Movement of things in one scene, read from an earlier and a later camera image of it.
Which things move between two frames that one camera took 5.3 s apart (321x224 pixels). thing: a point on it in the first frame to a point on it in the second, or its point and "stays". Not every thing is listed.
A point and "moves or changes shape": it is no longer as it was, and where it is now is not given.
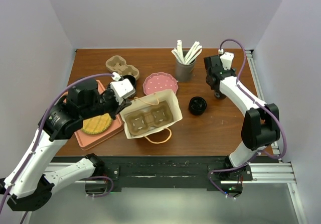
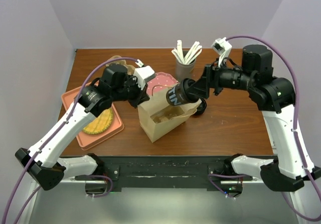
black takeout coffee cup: (217, 94) to (176, 95)
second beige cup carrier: (117, 64) stays
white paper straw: (179, 50) stays
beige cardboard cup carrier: (140, 122) moves or changes shape
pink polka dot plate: (158, 82) stays
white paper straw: (194, 52) stays
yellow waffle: (97, 124) stays
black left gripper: (118, 107) to (141, 95)
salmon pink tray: (87, 141) stays
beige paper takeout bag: (149, 114) moves or changes shape
